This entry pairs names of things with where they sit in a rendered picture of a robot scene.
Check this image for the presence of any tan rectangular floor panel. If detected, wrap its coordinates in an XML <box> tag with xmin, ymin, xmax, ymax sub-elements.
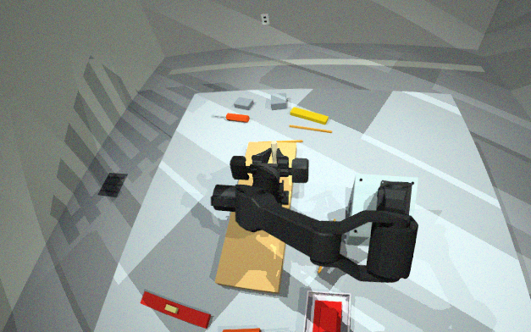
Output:
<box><xmin>215</xmin><ymin>142</ymin><xmax>297</xmax><ymax>294</ymax></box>

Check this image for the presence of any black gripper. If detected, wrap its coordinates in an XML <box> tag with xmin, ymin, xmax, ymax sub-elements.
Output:
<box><xmin>230</xmin><ymin>147</ymin><xmax>309</xmax><ymax>191</ymax></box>

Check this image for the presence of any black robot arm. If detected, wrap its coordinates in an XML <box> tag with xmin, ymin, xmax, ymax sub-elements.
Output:
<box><xmin>210</xmin><ymin>180</ymin><xmax>418</xmax><ymax>283</ymax></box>

